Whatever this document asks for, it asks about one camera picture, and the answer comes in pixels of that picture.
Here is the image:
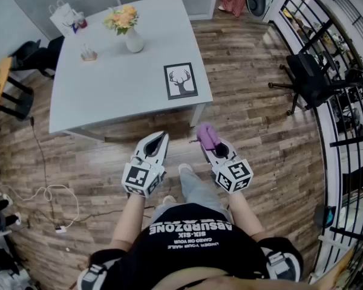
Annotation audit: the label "black teal bag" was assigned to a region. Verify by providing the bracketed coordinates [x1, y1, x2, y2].
[314, 205, 336, 229]

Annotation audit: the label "grey left shoulder strap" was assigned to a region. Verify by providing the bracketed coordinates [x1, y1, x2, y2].
[77, 260, 110, 290]

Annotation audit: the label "grey shoulder strap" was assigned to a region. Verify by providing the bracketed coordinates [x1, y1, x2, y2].
[264, 249, 302, 283]
[77, 260, 110, 290]

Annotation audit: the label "black equipment pile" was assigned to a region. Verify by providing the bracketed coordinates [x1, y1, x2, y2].
[0, 246, 34, 290]

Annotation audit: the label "purple cloth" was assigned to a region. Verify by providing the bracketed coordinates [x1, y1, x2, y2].
[197, 122, 221, 150]

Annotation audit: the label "grey table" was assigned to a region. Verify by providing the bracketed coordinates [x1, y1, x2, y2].
[48, 0, 214, 141]

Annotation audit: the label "black floor cable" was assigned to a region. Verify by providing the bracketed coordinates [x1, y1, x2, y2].
[29, 116, 122, 228]

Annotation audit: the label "person's left forearm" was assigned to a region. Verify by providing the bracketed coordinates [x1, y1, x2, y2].
[110, 192, 148, 250]

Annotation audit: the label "person's black printed t-shirt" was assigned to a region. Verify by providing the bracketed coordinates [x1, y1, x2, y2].
[89, 202, 303, 290]

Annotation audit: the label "small wooden holder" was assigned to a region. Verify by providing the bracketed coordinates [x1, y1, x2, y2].
[80, 43, 98, 62]

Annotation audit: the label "person's leg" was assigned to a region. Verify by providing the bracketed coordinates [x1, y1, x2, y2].
[178, 169, 231, 216]
[152, 199, 185, 223]

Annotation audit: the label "cluttered shelf items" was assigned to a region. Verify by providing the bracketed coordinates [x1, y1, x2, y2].
[283, 7, 363, 132]

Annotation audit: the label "black office chair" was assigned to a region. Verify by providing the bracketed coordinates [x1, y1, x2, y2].
[267, 53, 363, 116]
[10, 34, 64, 78]

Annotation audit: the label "framed deer picture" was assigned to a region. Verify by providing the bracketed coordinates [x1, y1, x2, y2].
[163, 62, 199, 101]

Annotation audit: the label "white paper bag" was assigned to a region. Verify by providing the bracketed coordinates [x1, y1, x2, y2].
[49, 0, 79, 38]

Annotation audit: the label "black metal railing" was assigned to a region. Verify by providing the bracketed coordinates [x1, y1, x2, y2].
[278, 0, 363, 290]

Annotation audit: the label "orange yellow flower bouquet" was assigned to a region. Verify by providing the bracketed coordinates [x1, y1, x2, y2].
[102, 5, 139, 36]

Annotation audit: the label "person's right forearm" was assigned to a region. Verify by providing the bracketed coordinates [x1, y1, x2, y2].
[228, 190, 266, 241]

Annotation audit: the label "person's left leg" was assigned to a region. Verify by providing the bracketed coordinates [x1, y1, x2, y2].
[152, 199, 185, 223]

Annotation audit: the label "grey right shoulder strap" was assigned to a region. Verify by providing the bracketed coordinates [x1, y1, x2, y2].
[264, 249, 302, 283]

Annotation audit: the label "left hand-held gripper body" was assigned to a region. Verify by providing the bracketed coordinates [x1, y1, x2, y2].
[122, 148, 166, 198]

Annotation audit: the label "white floor cable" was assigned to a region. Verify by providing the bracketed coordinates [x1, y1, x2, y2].
[0, 184, 80, 230]

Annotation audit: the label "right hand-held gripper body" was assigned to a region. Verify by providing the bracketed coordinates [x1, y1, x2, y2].
[208, 152, 254, 195]

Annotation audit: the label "white round vase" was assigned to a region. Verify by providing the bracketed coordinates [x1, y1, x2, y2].
[125, 25, 145, 53]

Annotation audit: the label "person's right leg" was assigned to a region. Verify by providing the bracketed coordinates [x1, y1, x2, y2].
[178, 169, 231, 216]

